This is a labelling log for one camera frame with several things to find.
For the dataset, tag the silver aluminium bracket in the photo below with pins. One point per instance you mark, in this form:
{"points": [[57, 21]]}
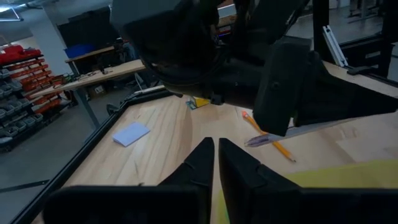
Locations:
{"points": [[335, 46]]}

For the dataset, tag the pencil with orange-red cap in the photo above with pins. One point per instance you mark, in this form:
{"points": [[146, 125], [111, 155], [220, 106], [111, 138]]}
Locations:
{"points": [[280, 147]]}

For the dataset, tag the yellow green crayon box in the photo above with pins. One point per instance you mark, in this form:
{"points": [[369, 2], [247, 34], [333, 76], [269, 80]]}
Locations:
{"points": [[199, 102]]}

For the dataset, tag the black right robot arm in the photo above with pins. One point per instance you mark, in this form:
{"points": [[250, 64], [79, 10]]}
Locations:
{"points": [[174, 40]]}

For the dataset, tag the ceiling light panel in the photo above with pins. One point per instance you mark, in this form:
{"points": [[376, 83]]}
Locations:
{"points": [[9, 14]]}

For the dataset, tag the long wooden workbench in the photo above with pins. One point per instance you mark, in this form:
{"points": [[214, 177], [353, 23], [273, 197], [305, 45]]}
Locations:
{"points": [[102, 73]]}

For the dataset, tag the white notepad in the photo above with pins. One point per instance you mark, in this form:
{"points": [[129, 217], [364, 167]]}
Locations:
{"points": [[130, 133]]}

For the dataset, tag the small wooden desk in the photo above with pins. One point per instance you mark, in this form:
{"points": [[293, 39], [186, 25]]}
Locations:
{"points": [[90, 53]]}

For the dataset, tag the transparent yellow pencil case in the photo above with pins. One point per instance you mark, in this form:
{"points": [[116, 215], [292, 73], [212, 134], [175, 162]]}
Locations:
{"points": [[357, 174]]}

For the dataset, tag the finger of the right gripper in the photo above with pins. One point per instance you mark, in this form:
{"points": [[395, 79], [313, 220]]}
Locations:
{"points": [[329, 99]]}

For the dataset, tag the blue storage bin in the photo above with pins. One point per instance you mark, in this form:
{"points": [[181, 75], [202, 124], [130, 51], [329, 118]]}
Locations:
{"points": [[79, 50]]}

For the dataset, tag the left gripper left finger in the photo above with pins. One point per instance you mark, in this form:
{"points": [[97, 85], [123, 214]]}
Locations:
{"points": [[199, 168]]}

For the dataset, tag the red grey parts bin shelving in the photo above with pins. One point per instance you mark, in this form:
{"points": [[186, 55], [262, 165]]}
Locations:
{"points": [[21, 93]]}

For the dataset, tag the purple pen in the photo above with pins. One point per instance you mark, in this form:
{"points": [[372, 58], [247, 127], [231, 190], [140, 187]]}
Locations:
{"points": [[258, 140]]}

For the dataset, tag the cardboard box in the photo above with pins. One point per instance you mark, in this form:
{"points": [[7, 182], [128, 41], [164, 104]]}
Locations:
{"points": [[97, 90]]}

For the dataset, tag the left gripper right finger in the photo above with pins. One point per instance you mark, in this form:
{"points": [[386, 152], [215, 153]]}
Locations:
{"points": [[245, 186]]}

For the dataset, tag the large black panel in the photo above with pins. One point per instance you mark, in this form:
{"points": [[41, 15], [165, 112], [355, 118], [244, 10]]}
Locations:
{"points": [[87, 28]]}

